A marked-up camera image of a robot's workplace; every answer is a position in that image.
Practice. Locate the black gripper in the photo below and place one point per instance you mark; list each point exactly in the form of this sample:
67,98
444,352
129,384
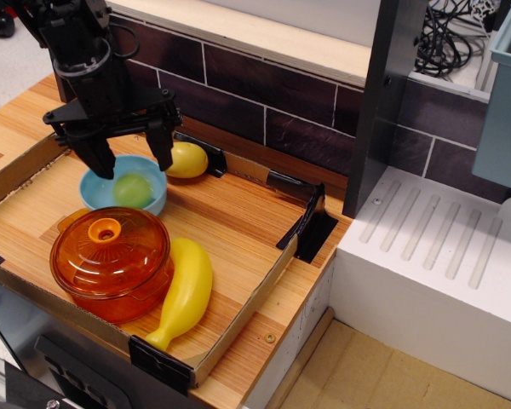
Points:
101,101

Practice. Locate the green toy pear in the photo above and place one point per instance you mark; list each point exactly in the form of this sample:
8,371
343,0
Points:
132,190

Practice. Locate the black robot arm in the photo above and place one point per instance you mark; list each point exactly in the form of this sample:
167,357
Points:
67,28

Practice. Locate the light blue bowl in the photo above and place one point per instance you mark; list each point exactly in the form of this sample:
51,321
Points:
96,192

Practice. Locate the yellow toy potato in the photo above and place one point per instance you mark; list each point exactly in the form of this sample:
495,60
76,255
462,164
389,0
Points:
189,160

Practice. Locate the orange transparent pot lid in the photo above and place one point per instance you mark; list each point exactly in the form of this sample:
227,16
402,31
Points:
108,251

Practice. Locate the yellow toy banana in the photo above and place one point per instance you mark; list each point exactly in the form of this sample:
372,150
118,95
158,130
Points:
189,292

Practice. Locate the orange transparent pot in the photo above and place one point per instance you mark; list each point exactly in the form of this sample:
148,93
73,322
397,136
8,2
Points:
110,298

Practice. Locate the black caster wheel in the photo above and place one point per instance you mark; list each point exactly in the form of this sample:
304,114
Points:
7,27

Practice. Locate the cardboard fence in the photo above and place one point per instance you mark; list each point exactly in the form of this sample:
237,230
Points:
270,235

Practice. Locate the grey toy oven front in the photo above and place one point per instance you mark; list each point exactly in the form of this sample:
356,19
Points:
77,367

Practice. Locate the white toy sink drainboard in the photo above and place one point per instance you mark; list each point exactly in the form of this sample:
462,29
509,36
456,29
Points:
426,269

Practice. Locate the teal blue box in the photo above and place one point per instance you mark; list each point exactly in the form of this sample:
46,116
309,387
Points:
493,158

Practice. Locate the dark grey vertical post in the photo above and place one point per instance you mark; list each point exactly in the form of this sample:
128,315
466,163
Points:
393,54

